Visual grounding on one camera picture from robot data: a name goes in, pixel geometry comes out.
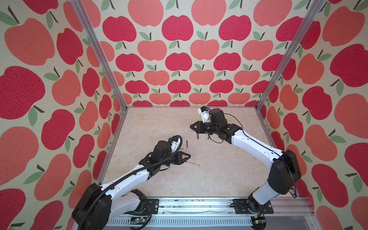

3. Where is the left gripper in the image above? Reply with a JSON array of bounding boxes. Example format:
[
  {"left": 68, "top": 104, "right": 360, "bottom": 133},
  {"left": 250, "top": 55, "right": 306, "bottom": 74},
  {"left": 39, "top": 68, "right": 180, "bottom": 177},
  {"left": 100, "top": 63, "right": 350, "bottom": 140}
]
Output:
[{"left": 159, "top": 150, "right": 191, "bottom": 166}]

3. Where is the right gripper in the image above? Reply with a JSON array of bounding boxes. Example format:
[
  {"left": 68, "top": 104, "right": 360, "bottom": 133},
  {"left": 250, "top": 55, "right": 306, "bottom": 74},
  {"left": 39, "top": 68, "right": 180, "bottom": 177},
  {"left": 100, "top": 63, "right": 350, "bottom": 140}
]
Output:
[{"left": 189, "top": 119, "right": 219, "bottom": 136}]

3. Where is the pink pen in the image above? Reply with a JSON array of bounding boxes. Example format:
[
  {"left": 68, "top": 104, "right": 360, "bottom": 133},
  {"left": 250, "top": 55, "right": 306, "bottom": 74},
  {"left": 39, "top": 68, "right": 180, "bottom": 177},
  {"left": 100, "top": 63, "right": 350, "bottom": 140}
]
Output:
[{"left": 186, "top": 141, "right": 191, "bottom": 163}]

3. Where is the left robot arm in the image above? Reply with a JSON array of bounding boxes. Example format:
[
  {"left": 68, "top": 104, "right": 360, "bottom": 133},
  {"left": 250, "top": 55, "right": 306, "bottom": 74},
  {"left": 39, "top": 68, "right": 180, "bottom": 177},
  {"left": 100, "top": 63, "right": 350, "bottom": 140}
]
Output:
[{"left": 71, "top": 135, "right": 191, "bottom": 230}]

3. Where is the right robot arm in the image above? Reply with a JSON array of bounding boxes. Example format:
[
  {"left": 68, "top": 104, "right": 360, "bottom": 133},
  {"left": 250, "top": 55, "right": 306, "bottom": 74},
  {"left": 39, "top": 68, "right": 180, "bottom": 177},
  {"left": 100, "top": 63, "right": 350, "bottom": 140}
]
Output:
[{"left": 190, "top": 106, "right": 301, "bottom": 214}]

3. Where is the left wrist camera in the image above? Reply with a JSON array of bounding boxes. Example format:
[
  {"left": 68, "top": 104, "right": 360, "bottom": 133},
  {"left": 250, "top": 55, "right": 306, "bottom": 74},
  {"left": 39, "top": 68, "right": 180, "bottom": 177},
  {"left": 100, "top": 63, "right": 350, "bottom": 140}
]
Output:
[{"left": 169, "top": 135, "right": 183, "bottom": 153}]

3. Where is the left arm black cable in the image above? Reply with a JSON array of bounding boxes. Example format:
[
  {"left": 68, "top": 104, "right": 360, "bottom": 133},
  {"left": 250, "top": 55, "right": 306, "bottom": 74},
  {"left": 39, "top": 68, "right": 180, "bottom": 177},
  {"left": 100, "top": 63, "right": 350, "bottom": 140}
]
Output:
[{"left": 77, "top": 135, "right": 184, "bottom": 230}]

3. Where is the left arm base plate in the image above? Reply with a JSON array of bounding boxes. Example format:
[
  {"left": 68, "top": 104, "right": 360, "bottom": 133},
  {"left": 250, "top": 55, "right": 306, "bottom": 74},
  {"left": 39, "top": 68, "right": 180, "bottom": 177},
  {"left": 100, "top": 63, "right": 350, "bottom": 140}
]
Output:
[{"left": 127, "top": 198, "right": 160, "bottom": 215}]

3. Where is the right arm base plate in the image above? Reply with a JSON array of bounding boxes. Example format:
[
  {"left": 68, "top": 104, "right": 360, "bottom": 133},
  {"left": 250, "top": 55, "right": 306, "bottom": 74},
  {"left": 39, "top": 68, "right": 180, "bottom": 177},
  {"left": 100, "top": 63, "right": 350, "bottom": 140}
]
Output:
[{"left": 230, "top": 199, "right": 274, "bottom": 215}]

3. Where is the white slotted cable duct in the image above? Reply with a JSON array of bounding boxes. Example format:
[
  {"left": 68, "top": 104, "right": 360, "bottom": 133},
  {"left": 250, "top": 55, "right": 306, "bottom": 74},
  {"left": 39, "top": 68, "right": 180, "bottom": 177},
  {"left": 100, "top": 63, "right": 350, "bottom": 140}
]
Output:
[{"left": 106, "top": 216, "right": 253, "bottom": 228}]

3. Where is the aluminium front rail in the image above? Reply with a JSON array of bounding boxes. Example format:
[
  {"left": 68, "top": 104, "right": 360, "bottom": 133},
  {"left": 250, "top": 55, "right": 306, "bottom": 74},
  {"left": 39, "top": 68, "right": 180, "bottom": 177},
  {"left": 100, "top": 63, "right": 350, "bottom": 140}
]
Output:
[{"left": 75, "top": 196, "right": 315, "bottom": 218}]

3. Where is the left aluminium corner post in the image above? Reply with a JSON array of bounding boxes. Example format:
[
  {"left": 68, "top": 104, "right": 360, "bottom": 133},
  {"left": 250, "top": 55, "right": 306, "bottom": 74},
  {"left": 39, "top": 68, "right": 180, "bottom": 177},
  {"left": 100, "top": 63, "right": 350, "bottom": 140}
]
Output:
[{"left": 71, "top": 1, "right": 128, "bottom": 112}]

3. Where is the aluminium corner post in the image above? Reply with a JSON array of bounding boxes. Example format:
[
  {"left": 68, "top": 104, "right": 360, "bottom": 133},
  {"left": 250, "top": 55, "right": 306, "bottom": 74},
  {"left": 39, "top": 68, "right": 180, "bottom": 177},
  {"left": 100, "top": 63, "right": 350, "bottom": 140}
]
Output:
[
  {"left": 71, "top": 1, "right": 128, "bottom": 112},
  {"left": 255, "top": 0, "right": 327, "bottom": 112}
]

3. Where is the right aluminium corner post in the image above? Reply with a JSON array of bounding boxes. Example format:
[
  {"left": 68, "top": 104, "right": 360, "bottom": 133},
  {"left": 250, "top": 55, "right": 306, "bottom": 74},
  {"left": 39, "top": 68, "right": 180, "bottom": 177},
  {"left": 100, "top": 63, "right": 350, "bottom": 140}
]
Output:
[{"left": 255, "top": 0, "right": 327, "bottom": 112}]

